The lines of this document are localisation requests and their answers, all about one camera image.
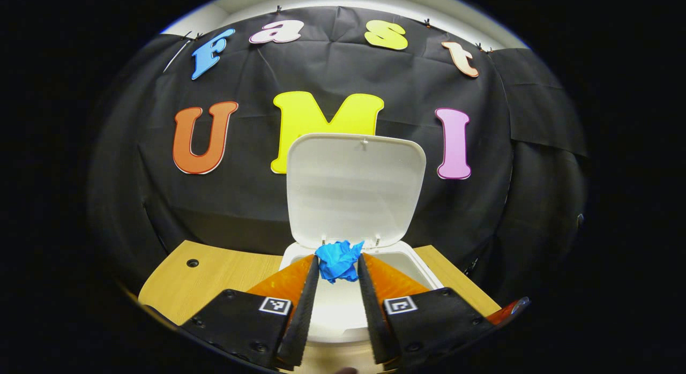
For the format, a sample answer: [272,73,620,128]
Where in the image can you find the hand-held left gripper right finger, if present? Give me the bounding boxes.
[357,252,496,366]

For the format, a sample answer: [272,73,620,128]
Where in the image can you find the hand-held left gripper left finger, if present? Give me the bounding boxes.
[180,253,320,370]

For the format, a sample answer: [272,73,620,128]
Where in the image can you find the blue paper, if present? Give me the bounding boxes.
[315,240,366,285]

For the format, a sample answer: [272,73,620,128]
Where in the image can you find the white desktop garbage bin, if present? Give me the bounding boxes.
[279,132,445,347]

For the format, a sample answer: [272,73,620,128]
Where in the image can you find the red pop can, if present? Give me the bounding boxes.
[487,296,531,326]

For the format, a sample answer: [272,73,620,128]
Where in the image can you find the wooden desktop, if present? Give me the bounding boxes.
[138,240,502,374]

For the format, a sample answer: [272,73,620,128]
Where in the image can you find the black backdrop cloth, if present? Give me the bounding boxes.
[86,6,590,310]

